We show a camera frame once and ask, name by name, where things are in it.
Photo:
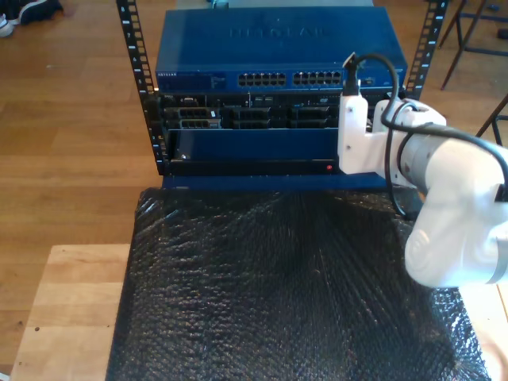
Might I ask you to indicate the dark sneaker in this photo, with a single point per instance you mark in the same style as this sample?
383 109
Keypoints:
39 10

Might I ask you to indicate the black rack server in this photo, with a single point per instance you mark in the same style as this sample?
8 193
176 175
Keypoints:
278 115

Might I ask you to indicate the white sneaker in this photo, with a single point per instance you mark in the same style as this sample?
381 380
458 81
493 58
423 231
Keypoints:
5 25

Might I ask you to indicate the blue metal chair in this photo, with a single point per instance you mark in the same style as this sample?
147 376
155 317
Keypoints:
482 49

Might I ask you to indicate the blue network switch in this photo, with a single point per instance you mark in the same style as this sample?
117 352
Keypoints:
238 39

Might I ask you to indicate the black woven mat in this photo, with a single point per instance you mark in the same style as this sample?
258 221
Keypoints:
258 297

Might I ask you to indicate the black perforated rack post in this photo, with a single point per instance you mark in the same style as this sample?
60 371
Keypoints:
135 51
426 43

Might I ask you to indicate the brown metal stool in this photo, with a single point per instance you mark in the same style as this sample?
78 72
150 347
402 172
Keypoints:
494 119

